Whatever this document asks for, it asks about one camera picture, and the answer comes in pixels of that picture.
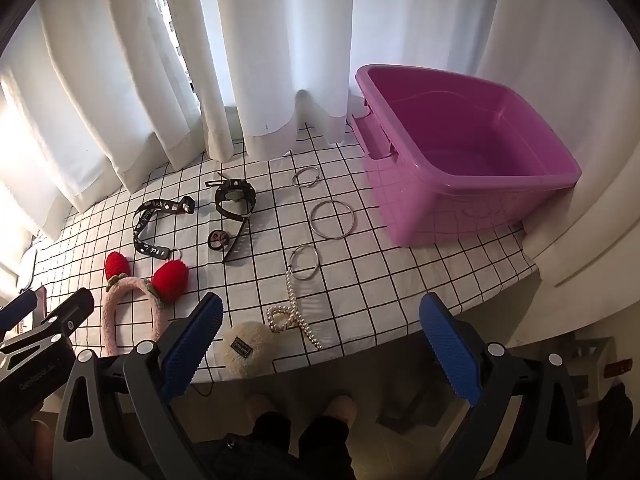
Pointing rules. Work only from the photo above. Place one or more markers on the white curtain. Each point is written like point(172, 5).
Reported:
point(280, 50)

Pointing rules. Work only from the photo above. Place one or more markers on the cream fluffy hair scrunchie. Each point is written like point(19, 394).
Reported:
point(245, 350)

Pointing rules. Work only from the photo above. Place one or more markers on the white black grid tablecloth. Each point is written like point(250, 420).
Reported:
point(400, 285)

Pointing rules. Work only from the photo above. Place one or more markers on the pink plastic bin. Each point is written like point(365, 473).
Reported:
point(465, 160)

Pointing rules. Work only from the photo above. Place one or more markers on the black hair pin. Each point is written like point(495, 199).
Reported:
point(215, 180)

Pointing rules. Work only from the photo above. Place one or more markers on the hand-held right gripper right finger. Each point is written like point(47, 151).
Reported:
point(447, 347)

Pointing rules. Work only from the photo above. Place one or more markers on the beige fluffy slipper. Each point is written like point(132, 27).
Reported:
point(342, 405)

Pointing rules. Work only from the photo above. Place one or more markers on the silver bangle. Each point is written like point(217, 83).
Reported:
point(305, 262)
point(306, 178)
point(333, 217)

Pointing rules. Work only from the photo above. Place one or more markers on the person's legs in black pants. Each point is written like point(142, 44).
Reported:
point(300, 440)

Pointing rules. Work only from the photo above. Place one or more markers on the black wrist watch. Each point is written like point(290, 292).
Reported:
point(235, 197)

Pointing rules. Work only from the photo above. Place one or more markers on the pink strawberry headband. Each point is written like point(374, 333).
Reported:
point(170, 275)

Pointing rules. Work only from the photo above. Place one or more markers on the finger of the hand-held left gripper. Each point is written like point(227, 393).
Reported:
point(17, 305)
point(67, 310)

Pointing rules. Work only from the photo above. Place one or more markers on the pearl hair claw clip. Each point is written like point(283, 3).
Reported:
point(295, 320)

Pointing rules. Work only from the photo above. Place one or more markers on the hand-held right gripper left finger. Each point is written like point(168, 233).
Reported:
point(197, 342)

